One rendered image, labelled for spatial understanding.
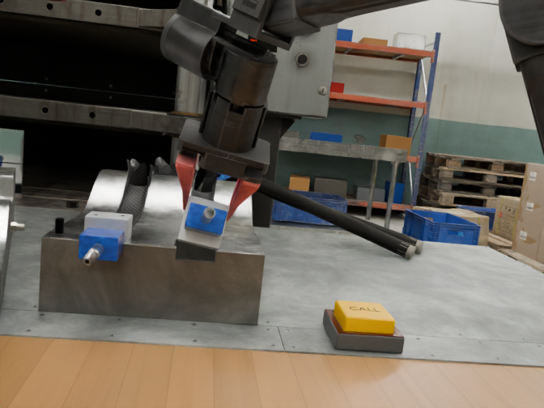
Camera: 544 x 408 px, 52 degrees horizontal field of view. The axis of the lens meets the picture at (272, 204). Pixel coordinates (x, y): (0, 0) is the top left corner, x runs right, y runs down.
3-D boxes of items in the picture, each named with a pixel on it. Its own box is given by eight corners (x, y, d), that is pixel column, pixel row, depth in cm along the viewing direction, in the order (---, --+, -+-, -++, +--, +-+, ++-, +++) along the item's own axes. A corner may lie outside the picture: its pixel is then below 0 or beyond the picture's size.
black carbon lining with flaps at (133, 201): (214, 254, 72) (220, 183, 71) (87, 244, 70) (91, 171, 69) (214, 210, 106) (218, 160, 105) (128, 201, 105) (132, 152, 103)
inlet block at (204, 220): (227, 244, 56) (240, 193, 57) (178, 232, 56) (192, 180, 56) (216, 250, 69) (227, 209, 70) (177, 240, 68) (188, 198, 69)
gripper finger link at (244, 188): (191, 194, 70) (209, 128, 66) (245, 209, 71) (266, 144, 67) (183, 223, 64) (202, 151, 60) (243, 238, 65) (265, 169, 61)
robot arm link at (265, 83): (193, 91, 60) (208, 29, 57) (224, 86, 64) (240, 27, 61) (243, 119, 57) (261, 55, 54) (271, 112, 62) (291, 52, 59)
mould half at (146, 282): (257, 325, 68) (269, 218, 66) (37, 311, 65) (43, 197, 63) (239, 236, 117) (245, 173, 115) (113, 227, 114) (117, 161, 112)
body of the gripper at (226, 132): (183, 131, 66) (197, 73, 62) (265, 155, 67) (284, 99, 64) (175, 154, 60) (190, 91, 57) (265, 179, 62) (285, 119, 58)
